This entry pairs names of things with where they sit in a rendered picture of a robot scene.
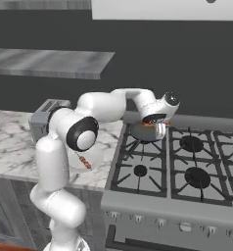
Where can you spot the grey frying pan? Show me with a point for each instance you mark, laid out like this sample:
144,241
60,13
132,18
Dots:
142,132

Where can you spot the white range hood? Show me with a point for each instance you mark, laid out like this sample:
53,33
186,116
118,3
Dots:
164,10

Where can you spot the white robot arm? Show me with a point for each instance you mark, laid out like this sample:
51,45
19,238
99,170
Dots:
53,163

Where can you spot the kebab skewer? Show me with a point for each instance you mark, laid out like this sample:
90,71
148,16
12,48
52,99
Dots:
85,161

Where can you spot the grey gas stove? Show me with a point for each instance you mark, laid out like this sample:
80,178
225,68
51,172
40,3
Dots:
174,183

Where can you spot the grey toaster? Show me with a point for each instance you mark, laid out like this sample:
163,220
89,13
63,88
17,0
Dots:
40,119

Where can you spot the round white stove knob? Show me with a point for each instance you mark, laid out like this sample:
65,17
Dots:
185,226

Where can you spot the grey wall shelf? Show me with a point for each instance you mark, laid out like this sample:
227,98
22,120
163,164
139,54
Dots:
50,63

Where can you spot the grey upper cupboard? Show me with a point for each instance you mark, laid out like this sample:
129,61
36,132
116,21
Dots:
40,4

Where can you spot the orange hot dog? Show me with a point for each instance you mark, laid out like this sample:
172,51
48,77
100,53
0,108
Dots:
148,123

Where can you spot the grey base cupboards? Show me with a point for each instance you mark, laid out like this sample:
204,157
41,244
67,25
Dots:
14,212

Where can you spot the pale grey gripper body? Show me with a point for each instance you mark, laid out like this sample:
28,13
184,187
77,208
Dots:
161,130

